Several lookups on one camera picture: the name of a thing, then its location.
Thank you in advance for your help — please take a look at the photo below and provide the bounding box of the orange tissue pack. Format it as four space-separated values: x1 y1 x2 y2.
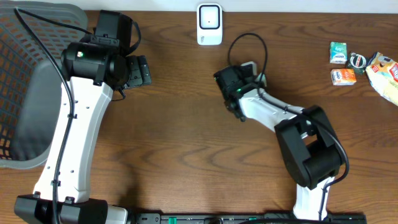
330 68 356 86

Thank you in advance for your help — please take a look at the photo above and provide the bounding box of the white barcode scanner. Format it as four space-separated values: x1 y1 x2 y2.
197 3 223 45

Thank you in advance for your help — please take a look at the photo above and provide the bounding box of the teal tissue pack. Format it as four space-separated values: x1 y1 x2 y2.
330 42 348 64

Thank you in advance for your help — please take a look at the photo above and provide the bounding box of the black camera cable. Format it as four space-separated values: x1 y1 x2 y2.
227 32 351 222
12 7 94 224

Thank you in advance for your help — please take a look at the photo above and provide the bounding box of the black right camera cable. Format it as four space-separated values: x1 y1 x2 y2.
227 32 351 222

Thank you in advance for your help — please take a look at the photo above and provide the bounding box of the grey plastic mesh basket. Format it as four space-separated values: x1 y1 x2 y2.
1 1 88 169

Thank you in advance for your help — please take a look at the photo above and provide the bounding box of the Zam-Buk ointment tin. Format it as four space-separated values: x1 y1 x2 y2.
346 52 369 75

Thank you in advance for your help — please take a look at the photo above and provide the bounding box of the black left camera cable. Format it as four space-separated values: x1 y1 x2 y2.
12 7 94 224

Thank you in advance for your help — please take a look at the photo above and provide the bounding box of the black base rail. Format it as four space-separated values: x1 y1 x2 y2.
127 212 367 224

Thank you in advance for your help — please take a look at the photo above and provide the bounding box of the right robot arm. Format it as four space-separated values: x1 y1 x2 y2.
214 63 348 221

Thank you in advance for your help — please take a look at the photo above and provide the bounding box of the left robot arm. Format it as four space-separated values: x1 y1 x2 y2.
14 10 152 223

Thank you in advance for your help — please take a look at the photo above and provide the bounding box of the large yellow wipes packet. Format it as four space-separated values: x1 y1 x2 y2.
366 52 397 105

